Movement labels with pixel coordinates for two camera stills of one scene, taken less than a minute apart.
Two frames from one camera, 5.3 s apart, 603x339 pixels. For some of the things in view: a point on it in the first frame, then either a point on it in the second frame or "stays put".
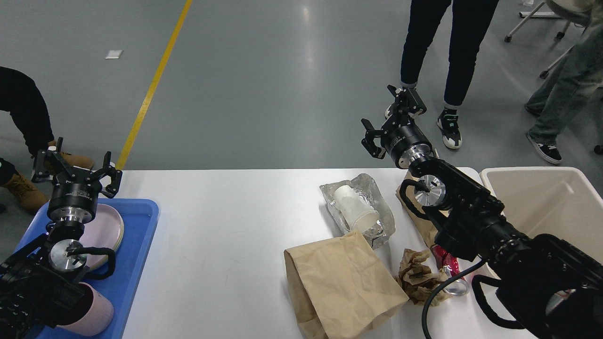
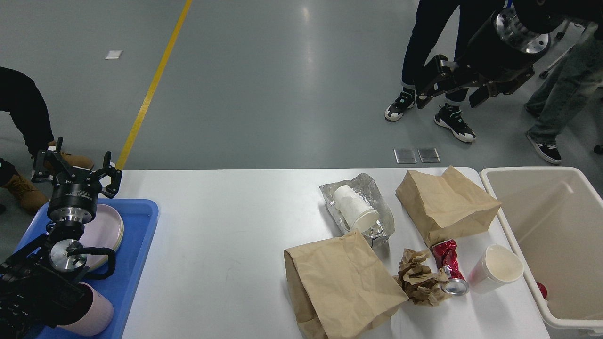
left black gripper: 74,197 stays put
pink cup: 93,315 stays put
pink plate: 105,230 stays put
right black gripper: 399,134 → 499,56
